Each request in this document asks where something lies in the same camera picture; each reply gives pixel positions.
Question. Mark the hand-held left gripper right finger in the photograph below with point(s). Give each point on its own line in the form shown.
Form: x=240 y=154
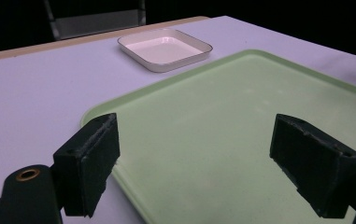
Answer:
x=317 y=166

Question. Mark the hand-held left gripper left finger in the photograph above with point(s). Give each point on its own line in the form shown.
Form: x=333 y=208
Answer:
x=85 y=169

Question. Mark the light green tray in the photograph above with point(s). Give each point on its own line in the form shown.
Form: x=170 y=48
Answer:
x=234 y=137

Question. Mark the white square plate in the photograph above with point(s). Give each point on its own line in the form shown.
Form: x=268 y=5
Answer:
x=165 y=49

